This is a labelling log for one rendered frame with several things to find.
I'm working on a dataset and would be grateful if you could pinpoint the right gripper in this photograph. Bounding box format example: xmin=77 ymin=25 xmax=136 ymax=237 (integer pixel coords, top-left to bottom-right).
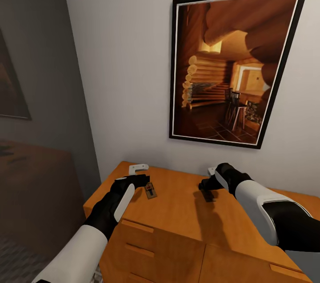
xmin=199 ymin=176 xmax=224 ymax=191

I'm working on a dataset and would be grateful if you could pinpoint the mousetrap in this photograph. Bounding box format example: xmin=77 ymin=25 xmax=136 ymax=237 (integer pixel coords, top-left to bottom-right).
xmin=201 ymin=189 xmax=216 ymax=202
xmin=144 ymin=182 xmax=157 ymax=199

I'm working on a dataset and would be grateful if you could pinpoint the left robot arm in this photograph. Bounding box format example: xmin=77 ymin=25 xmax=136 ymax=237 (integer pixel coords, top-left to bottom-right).
xmin=32 ymin=164 xmax=150 ymax=283

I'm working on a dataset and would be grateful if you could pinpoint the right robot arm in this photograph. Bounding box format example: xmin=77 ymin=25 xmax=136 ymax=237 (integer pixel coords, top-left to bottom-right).
xmin=199 ymin=163 xmax=320 ymax=283

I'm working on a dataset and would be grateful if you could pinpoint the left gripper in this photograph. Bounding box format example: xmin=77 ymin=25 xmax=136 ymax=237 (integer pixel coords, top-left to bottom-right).
xmin=130 ymin=174 xmax=150 ymax=188

